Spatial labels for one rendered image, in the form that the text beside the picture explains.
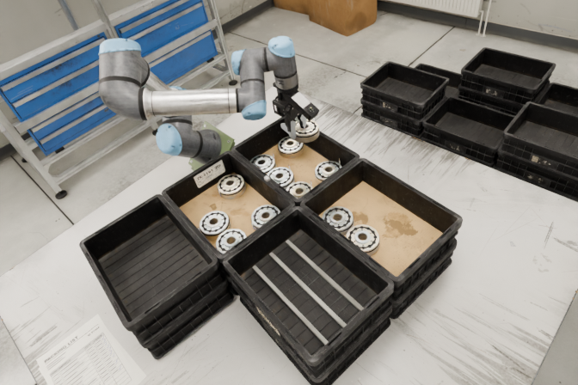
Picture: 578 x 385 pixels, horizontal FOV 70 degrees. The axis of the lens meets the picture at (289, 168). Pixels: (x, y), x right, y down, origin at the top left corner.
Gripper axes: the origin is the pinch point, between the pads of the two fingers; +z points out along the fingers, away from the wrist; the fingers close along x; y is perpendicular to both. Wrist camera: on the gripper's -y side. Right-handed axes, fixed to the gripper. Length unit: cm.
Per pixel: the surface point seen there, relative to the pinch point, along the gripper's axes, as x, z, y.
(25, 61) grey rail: 32, 8, 188
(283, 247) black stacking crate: 31.7, 16.9, -18.6
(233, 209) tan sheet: 30.6, 16.9, 7.2
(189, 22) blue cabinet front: -82, 33, 189
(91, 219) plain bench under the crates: 65, 30, 64
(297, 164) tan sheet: 0.2, 16.7, 3.5
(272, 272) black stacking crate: 40.6, 16.9, -22.1
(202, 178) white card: 30.1, 10.8, 23.1
